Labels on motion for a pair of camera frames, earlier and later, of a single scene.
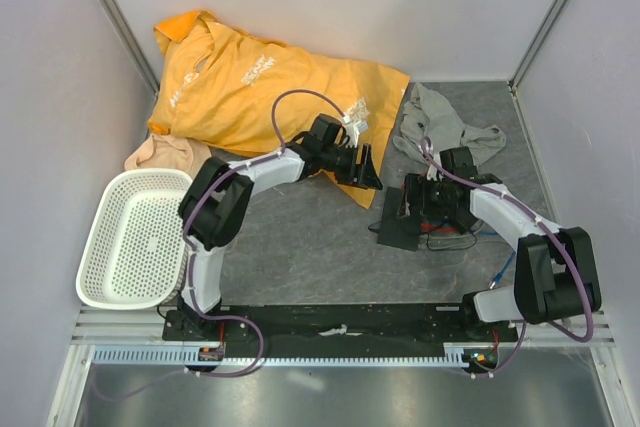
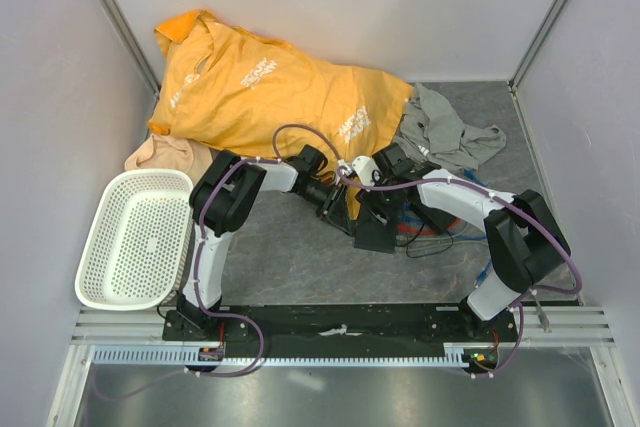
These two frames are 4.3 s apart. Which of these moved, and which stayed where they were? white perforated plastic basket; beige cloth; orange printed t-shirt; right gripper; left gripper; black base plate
Moved: right gripper; left gripper
Stayed: beige cloth; orange printed t-shirt; white perforated plastic basket; black base plate
